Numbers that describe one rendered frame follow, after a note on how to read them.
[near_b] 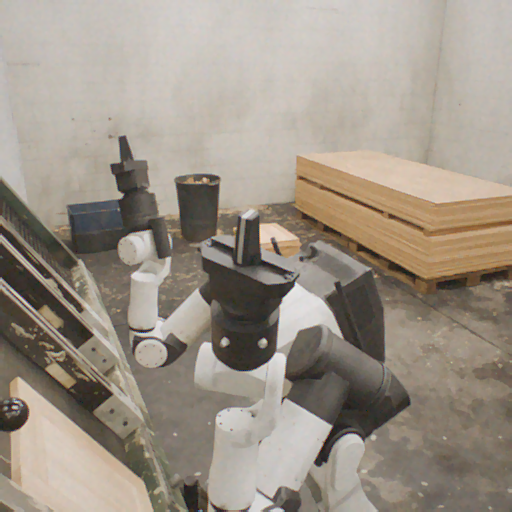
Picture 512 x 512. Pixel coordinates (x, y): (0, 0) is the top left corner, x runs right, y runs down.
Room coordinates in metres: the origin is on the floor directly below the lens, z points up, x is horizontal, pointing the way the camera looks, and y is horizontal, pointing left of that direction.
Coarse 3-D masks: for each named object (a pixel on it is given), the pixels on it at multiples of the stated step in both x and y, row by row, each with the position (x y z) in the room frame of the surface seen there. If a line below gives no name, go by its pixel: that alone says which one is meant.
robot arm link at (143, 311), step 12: (132, 288) 1.13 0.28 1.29; (156, 288) 1.14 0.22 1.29; (132, 300) 1.13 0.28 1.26; (144, 300) 1.12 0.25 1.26; (156, 300) 1.15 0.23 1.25; (132, 312) 1.13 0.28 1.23; (144, 312) 1.12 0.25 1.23; (156, 312) 1.15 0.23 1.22; (132, 324) 1.12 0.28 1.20; (144, 324) 1.12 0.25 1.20; (156, 324) 1.15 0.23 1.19; (132, 336) 1.12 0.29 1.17; (144, 336) 1.11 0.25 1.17; (156, 336) 1.12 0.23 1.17; (132, 348) 1.10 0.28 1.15
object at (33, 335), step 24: (0, 288) 1.00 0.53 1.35; (0, 312) 0.99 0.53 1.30; (24, 312) 1.01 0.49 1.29; (24, 336) 1.01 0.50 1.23; (48, 336) 1.03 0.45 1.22; (48, 360) 1.03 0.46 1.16; (72, 360) 1.05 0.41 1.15; (96, 384) 1.07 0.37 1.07; (96, 408) 1.06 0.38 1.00; (120, 408) 1.09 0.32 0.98; (120, 432) 1.08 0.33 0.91
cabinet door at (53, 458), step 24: (24, 384) 0.84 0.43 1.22; (48, 408) 0.84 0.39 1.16; (24, 432) 0.70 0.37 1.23; (48, 432) 0.77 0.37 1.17; (72, 432) 0.84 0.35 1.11; (24, 456) 0.64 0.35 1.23; (48, 456) 0.70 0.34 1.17; (72, 456) 0.77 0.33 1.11; (96, 456) 0.84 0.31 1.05; (24, 480) 0.59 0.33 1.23; (48, 480) 0.64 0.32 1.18; (72, 480) 0.70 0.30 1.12; (96, 480) 0.77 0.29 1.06; (120, 480) 0.85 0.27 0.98; (48, 504) 0.58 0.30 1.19; (72, 504) 0.63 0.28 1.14; (96, 504) 0.70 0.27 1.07; (120, 504) 0.76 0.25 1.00; (144, 504) 0.84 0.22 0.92
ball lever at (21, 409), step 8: (8, 400) 0.47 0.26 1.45; (16, 400) 0.47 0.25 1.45; (0, 408) 0.46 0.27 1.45; (8, 408) 0.46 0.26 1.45; (16, 408) 0.46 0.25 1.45; (24, 408) 0.47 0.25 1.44; (0, 416) 0.45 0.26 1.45; (8, 416) 0.45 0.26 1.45; (16, 416) 0.46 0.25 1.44; (24, 416) 0.46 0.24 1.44; (0, 424) 0.45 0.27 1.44; (8, 424) 0.45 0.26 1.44; (16, 424) 0.46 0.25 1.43; (24, 424) 0.47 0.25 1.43; (8, 432) 0.46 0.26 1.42
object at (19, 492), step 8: (0, 480) 0.51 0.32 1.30; (8, 480) 0.53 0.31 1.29; (0, 488) 0.50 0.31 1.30; (8, 488) 0.51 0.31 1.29; (16, 488) 0.53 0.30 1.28; (0, 496) 0.49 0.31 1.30; (8, 496) 0.50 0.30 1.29; (16, 496) 0.51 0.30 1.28; (24, 496) 0.52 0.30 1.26; (32, 496) 0.54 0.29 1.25; (0, 504) 0.48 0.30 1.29; (8, 504) 0.49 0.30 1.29; (16, 504) 0.50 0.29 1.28; (24, 504) 0.51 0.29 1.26; (32, 504) 0.52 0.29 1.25; (40, 504) 0.54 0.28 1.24
